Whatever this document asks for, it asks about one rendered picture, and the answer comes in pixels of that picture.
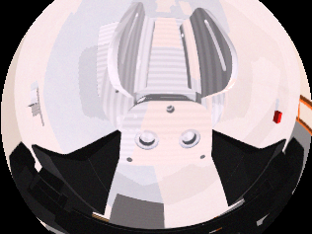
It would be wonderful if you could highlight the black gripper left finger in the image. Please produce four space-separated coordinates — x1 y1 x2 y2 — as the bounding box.
32 131 121 215

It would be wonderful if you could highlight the red cube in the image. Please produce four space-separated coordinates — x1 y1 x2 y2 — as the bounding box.
273 112 281 124

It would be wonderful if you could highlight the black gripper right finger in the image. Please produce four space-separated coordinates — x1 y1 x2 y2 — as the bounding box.
211 129 285 207

